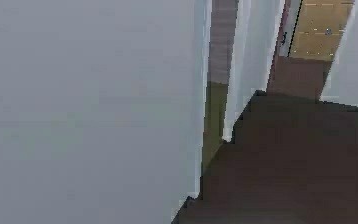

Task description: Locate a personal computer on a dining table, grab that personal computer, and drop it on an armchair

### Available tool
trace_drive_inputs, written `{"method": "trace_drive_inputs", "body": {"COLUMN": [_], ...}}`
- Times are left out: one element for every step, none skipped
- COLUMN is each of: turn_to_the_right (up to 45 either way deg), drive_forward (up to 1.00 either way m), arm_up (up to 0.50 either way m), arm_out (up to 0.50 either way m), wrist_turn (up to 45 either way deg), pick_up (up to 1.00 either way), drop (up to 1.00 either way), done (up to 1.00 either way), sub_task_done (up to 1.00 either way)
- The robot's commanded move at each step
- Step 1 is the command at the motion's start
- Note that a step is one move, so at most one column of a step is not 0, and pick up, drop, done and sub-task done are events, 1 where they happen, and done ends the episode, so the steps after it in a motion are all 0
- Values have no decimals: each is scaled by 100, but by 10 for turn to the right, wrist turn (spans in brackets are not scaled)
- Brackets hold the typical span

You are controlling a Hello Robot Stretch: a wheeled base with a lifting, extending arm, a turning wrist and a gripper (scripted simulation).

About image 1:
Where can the white room door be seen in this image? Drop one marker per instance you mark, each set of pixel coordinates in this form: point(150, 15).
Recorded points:
point(288, 31)

